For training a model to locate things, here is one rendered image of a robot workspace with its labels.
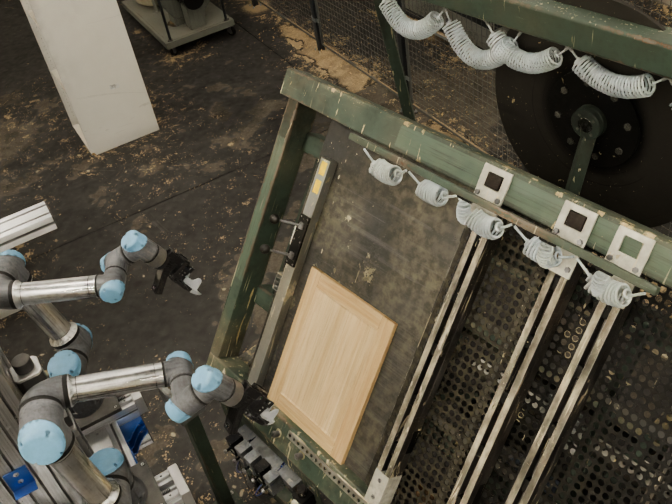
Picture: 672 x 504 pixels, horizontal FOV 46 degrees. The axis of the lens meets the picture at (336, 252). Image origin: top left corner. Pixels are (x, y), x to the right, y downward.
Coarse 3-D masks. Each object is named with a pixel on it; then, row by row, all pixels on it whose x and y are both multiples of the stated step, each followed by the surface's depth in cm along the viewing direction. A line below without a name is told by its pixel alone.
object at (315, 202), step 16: (320, 160) 283; (320, 176) 283; (320, 192) 283; (304, 208) 288; (320, 208) 287; (304, 240) 288; (304, 256) 292; (288, 272) 294; (288, 288) 294; (288, 304) 298; (272, 320) 300; (272, 336) 300; (272, 352) 304; (256, 368) 306
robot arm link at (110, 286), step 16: (112, 272) 259; (0, 288) 255; (16, 288) 256; (32, 288) 256; (48, 288) 256; (64, 288) 256; (80, 288) 256; (96, 288) 257; (112, 288) 254; (0, 304) 256; (16, 304) 256
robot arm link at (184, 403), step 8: (184, 376) 226; (176, 384) 224; (184, 384) 224; (176, 392) 222; (184, 392) 220; (192, 392) 219; (176, 400) 220; (184, 400) 219; (192, 400) 219; (200, 400) 219; (168, 408) 221; (176, 408) 220; (184, 408) 219; (192, 408) 220; (200, 408) 221; (176, 416) 220; (184, 416) 221
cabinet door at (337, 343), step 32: (320, 288) 285; (320, 320) 285; (352, 320) 274; (384, 320) 264; (288, 352) 296; (320, 352) 285; (352, 352) 274; (384, 352) 264; (288, 384) 297; (320, 384) 285; (352, 384) 274; (288, 416) 296; (320, 416) 285; (352, 416) 273
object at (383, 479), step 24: (480, 192) 228; (504, 192) 222; (480, 240) 232; (480, 264) 234; (456, 288) 238; (456, 312) 237; (432, 336) 243; (456, 336) 243; (432, 360) 243; (432, 384) 247; (408, 408) 251; (408, 432) 250; (384, 456) 256; (408, 456) 257; (384, 480) 256
